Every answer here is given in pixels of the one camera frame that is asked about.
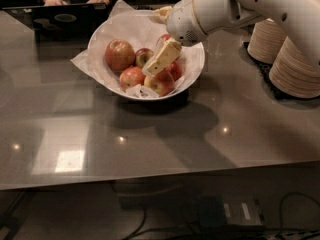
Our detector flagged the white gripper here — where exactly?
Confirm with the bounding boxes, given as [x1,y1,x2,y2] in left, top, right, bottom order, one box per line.
[142,0,207,76]

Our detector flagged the large red apple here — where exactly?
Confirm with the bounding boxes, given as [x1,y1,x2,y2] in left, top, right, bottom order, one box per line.
[105,39,135,71]

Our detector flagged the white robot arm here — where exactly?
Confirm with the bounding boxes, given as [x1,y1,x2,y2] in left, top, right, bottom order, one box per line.
[142,0,320,76]

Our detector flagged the red apple back right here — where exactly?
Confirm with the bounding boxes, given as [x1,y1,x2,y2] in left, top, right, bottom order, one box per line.
[156,33,171,45]

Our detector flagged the small yellow-red apple centre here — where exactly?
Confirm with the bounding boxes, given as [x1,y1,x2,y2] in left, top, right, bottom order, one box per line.
[135,48,154,68]

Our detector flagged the red apple middle right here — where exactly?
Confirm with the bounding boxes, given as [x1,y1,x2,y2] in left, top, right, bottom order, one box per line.
[166,61,183,81]

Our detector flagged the white bowl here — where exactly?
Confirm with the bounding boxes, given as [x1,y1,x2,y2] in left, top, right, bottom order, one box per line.
[87,9,206,102]

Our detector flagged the red apple front right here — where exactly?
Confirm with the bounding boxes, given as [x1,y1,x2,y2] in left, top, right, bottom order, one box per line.
[144,70,175,97]

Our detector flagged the red apple front left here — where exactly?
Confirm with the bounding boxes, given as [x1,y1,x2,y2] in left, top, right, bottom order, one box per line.
[119,66,145,91]

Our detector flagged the person's right hand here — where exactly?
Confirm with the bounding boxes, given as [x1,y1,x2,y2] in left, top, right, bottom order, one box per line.
[44,0,66,6]

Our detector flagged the white paper liner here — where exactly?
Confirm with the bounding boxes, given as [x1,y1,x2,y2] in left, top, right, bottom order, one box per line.
[70,0,198,99]

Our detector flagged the black laptop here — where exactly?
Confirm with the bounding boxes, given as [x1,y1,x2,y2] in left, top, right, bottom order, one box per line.
[4,3,111,38]

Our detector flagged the back stack of paper plates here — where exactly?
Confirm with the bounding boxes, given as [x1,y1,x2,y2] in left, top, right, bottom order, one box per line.
[247,18,286,64]

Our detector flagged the black mat under plates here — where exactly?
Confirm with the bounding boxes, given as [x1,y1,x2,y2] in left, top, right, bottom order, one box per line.
[249,55,293,100]

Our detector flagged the dark box under table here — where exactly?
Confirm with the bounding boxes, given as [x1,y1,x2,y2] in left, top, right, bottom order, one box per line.
[196,196,265,230]

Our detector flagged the black cable on floor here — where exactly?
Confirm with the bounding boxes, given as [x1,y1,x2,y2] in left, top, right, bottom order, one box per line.
[121,192,320,240]

